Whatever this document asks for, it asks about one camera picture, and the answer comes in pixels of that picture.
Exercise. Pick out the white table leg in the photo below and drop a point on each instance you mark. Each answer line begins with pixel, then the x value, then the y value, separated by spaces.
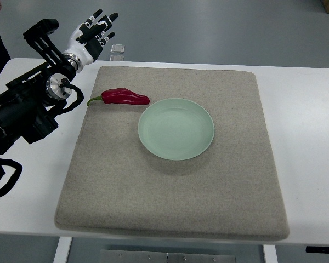
pixel 270 255
pixel 62 250

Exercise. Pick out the red pepper with green stem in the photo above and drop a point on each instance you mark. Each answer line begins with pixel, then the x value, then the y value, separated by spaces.
pixel 121 96

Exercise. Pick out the clear floor socket cover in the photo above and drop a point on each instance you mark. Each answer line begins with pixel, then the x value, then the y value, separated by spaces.
pixel 117 49

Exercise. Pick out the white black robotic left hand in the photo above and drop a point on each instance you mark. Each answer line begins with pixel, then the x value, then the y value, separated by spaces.
pixel 89 38

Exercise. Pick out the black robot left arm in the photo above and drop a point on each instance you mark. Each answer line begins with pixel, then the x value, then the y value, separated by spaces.
pixel 29 106

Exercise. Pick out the black table control panel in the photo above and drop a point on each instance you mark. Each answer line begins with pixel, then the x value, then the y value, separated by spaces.
pixel 317 249

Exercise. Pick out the white right table leg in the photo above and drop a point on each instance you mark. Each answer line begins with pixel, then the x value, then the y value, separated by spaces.
pixel 270 255

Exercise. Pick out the pale green plate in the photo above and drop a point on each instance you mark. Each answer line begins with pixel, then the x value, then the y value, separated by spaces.
pixel 176 129

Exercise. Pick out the beige felt mat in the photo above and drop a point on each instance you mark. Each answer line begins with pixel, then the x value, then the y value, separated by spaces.
pixel 195 163

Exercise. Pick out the metal table base plate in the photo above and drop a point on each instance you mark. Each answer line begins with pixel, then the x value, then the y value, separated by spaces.
pixel 110 256

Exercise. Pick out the white left table leg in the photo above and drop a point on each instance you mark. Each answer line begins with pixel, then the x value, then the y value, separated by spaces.
pixel 62 250

